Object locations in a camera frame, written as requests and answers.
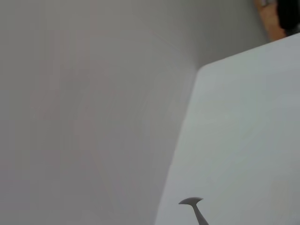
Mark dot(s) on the tan wooden background object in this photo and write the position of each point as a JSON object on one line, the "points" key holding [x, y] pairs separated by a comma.
{"points": [[270, 21]]}

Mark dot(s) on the black background object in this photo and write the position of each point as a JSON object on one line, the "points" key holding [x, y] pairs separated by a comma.
{"points": [[289, 14]]}

